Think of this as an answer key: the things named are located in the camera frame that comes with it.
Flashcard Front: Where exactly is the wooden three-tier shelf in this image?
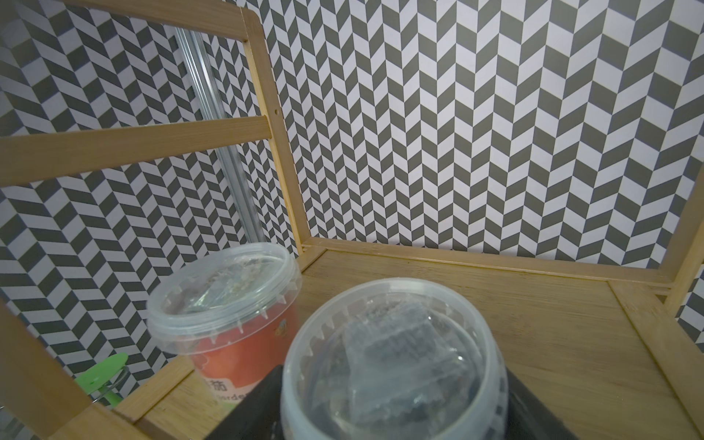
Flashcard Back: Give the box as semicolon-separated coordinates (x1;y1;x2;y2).
1;1;703;439

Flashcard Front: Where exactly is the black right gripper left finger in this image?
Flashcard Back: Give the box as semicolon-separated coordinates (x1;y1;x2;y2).
205;365;284;440

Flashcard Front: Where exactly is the left aluminium corner post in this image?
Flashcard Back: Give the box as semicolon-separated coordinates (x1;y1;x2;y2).
175;27;269;243

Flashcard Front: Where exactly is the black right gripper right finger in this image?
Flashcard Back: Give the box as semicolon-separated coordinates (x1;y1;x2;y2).
506;370;578;440

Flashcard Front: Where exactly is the green plastic wine glass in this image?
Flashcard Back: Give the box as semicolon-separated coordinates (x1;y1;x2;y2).
74;353;129;407

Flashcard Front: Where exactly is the red tomato seed container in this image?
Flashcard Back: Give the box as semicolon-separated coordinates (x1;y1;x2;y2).
147;242;303;408

